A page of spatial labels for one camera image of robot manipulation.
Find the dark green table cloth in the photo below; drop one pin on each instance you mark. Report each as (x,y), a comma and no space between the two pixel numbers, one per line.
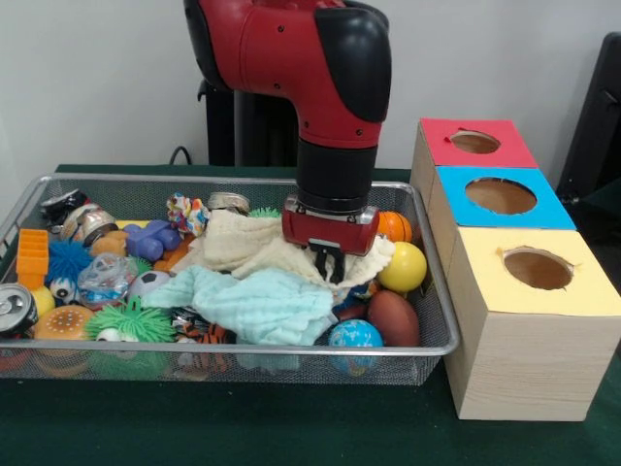
(242,427)

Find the yellow ball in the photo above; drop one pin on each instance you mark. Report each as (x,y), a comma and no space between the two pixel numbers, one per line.
(405,267)

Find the toy burger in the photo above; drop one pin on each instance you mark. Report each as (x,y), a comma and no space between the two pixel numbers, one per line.
(63,320)

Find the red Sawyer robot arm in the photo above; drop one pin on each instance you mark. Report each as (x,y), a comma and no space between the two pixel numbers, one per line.
(291,63)

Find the brown toy football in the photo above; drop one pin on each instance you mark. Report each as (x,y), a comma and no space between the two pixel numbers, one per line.
(395,318)

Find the orange toy basketball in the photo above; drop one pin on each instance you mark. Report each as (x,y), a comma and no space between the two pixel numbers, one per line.
(395,225)

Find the cream waffle cloth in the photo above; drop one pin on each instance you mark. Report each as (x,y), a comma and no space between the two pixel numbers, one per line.
(242,242)

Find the blue globe ball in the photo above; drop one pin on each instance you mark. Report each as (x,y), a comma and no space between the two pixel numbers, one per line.
(354,335)

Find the green spiky toy with eyes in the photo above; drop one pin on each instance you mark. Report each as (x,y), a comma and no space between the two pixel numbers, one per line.
(136,322)

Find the black chair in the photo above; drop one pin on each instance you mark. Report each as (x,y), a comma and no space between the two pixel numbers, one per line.
(597,121)

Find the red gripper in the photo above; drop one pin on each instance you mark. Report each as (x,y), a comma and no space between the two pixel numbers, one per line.
(330,228)

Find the orange plush toy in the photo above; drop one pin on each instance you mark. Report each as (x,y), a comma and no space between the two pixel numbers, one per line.
(110,242)

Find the wooden box with three holes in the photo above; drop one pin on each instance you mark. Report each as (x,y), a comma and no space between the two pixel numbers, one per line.
(524,369)

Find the light blue waffle cloth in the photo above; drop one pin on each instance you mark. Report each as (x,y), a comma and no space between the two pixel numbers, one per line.
(262,306)

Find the silver drink can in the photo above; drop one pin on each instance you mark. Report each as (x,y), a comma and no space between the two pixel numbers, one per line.
(17,306)

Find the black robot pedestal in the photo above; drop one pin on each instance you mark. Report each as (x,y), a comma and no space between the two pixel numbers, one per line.
(257,131)

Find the blue spiky ball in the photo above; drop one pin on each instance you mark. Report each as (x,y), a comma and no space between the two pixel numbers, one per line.
(68,259)

